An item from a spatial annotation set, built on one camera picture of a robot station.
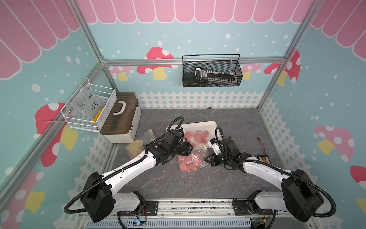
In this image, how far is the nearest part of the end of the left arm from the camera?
56 cm

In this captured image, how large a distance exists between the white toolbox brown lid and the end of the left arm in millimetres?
365

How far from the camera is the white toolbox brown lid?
91 centimetres

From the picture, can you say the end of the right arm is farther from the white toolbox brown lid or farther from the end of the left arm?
the white toolbox brown lid
